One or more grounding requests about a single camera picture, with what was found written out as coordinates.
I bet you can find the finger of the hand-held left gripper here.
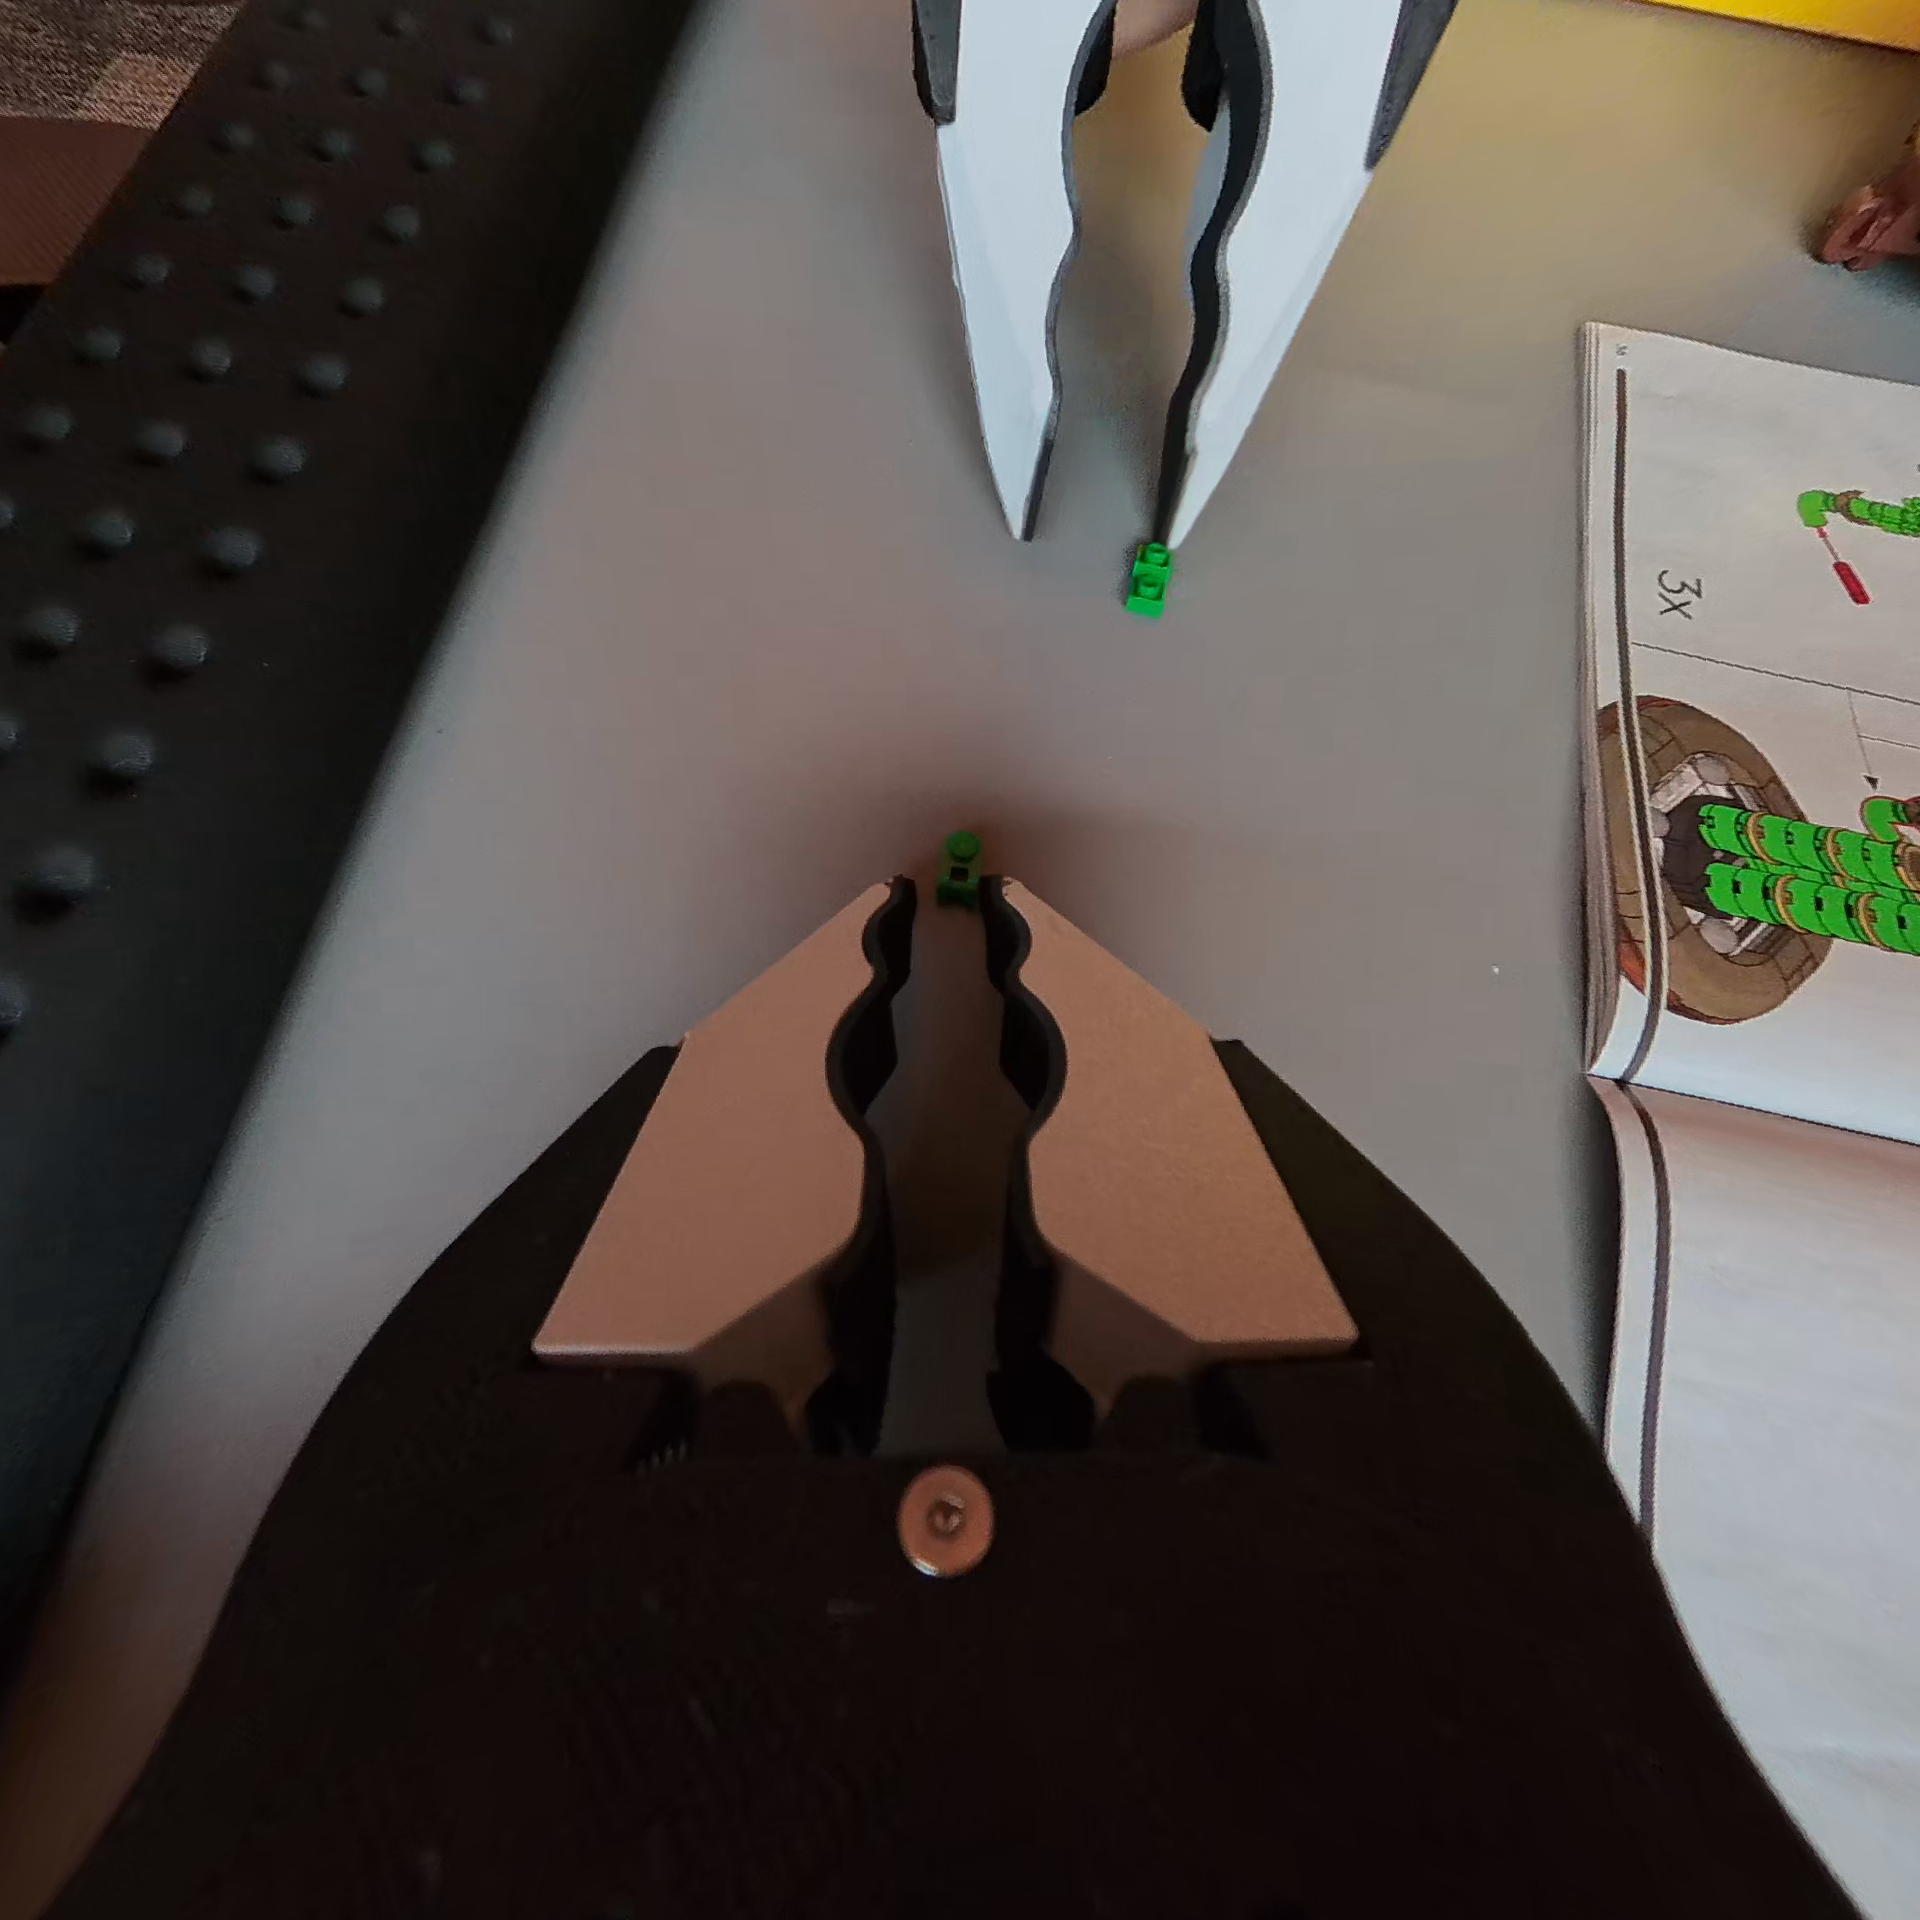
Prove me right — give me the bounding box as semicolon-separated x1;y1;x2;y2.
937;0;1122;545
1154;0;1411;551

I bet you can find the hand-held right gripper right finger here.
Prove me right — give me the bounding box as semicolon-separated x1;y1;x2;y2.
979;878;1361;1455

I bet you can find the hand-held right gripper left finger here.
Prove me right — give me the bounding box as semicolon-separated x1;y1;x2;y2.
534;878;921;1455

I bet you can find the lego instruction booklet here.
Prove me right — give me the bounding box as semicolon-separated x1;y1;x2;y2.
1580;319;1920;1856

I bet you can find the yellow plastic tray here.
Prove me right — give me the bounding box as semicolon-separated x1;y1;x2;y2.
1643;0;1920;59

